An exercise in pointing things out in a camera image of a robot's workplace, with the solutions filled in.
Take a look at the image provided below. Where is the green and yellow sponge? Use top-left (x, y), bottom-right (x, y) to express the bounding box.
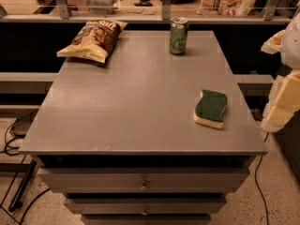
top-left (193, 89), bottom-right (228, 129)

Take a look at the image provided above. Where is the brown chip bag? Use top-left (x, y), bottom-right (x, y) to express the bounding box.
top-left (56, 19), bottom-right (128, 63)

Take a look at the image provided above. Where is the grey drawer cabinet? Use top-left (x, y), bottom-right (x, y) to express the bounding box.
top-left (19, 30), bottom-right (269, 225)

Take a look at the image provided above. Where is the bottom grey drawer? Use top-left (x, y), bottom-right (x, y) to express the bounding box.
top-left (81, 215), bottom-right (210, 225)

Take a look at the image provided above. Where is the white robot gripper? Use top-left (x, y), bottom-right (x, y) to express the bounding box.
top-left (261, 13), bottom-right (300, 132)

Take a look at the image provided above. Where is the green soda can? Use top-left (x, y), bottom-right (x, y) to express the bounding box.
top-left (169, 17), bottom-right (188, 54)

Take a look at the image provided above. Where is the black cables left floor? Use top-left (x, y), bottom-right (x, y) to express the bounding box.
top-left (0, 110), bottom-right (51, 225)

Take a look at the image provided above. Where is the middle grey drawer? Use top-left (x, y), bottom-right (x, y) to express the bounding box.
top-left (65, 198), bottom-right (226, 216)

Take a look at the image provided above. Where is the top grey drawer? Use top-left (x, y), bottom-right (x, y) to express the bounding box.
top-left (37, 168), bottom-right (249, 194)

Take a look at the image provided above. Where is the grey metal railing frame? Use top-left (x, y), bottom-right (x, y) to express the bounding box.
top-left (0, 0), bottom-right (300, 24)

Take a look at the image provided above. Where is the black metal stand leg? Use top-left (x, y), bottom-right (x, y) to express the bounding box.
top-left (8, 159), bottom-right (37, 212)

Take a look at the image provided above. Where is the grey drawer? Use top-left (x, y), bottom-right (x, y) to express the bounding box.
top-left (65, 198), bottom-right (226, 216)
top-left (37, 168), bottom-right (249, 194)
top-left (81, 215), bottom-right (210, 225)

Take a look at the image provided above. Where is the black cable right floor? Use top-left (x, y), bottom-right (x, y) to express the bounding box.
top-left (253, 131), bottom-right (271, 225)

